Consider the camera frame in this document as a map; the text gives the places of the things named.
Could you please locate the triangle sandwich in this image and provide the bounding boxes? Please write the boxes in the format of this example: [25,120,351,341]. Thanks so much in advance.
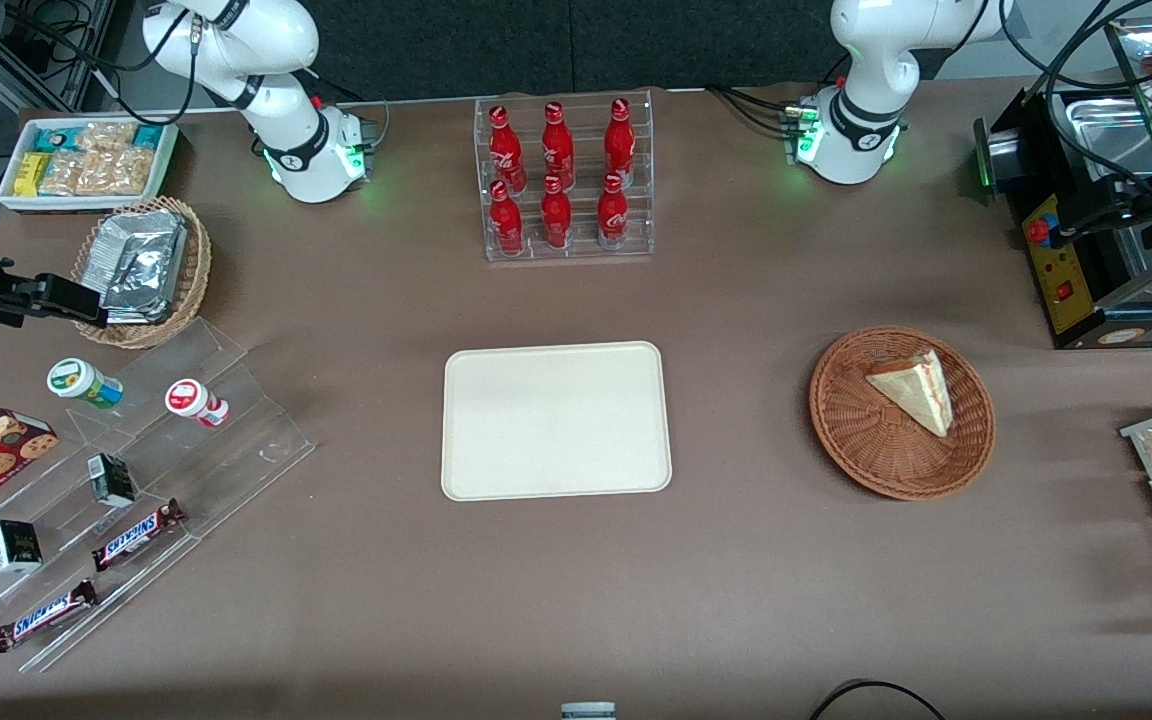
[865,347,955,440]

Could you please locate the small black carton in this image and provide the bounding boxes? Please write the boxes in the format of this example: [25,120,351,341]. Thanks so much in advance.
[0,519,44,575]
[87,452,138,509]

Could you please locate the silver foil packets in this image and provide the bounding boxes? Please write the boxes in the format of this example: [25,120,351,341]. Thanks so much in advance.
[95,209,188,325]

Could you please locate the clear acrylic bottle rack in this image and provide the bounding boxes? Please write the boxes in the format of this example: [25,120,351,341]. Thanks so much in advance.
[474,88,656,264]

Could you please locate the brown Snickers bar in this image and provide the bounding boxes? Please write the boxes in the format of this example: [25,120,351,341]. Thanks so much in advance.
[90,498,188,573]
[0,579,100,654]

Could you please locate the yellow snack packet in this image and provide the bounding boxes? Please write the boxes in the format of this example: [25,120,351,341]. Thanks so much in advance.
[13,151,50,198]

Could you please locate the white rectangular snack bin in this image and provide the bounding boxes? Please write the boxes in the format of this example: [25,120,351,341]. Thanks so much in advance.
[0,117,180,214]

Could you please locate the cream plastic tray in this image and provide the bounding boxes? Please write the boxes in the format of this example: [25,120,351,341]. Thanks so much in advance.
[441,340,674,503]

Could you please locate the green label yogurt cup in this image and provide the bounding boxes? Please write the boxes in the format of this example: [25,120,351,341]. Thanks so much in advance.
[46,357,125,412]

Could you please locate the clear acrylic stepped stand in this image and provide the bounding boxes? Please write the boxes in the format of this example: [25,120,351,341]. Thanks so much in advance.
[0,317,318,674]

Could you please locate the black glass warmer cabinet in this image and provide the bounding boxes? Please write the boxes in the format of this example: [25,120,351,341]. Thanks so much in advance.
[972,18,1152,351]

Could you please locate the clear rice cracker bag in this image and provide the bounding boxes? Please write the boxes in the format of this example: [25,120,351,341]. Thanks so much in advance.
[39,148,156,198]
[76,121,139,154]

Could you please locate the red cola bottle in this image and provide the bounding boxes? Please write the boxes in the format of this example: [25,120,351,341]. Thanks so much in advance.
[540,175,574,250]
[488,105,526,193]
[541,101,576,187]
[596,173,630,250]
[488,180,525,255]
[603,97,637,183]

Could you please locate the red label yogurt cup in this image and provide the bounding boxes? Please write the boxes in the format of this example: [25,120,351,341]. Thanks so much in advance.
[164,378,231,430]

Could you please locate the black cable loop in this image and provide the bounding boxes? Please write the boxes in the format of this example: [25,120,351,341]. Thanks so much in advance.
[808,679,948,720]

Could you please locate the light tan wicker basket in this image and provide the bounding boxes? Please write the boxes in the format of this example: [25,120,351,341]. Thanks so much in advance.
[70,195,213,351]

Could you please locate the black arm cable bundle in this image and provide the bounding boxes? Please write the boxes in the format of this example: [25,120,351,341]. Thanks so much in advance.
[996,0,1152,216]

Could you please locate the brown round wicker basket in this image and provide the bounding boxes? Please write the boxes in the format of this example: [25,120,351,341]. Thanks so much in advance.
[809,325,997,502]

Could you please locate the black base cables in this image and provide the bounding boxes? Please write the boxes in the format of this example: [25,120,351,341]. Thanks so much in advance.
[704,84,799,136]

